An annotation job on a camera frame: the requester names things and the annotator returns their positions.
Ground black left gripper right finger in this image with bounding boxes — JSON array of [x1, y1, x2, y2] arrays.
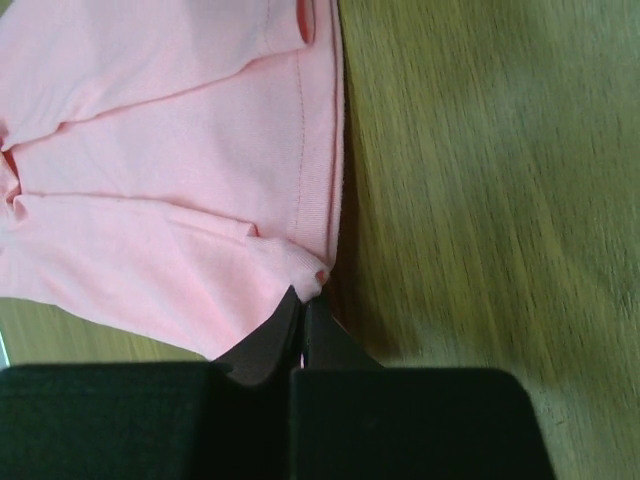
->
[[289, 298, 555, 479]]

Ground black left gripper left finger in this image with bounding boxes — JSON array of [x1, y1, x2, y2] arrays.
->
[[1, 290, 301, 479]]

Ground pink t shirt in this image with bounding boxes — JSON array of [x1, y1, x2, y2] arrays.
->
[[1, 1, 344, 359]]

